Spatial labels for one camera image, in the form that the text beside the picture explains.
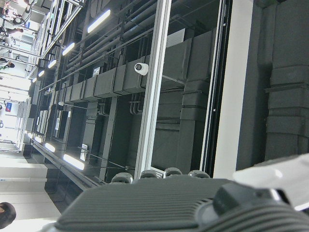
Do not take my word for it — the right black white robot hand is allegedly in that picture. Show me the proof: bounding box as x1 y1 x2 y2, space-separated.
42 152 309 232

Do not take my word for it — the white dome security camera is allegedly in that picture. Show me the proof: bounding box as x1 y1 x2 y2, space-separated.
134 62 149 76

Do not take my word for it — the aluminium overhead frame beam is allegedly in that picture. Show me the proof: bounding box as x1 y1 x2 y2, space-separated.
133 0 172 181

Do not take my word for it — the dark-haired person grey shirt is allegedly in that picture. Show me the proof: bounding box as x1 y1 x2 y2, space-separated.
0 202 17 221

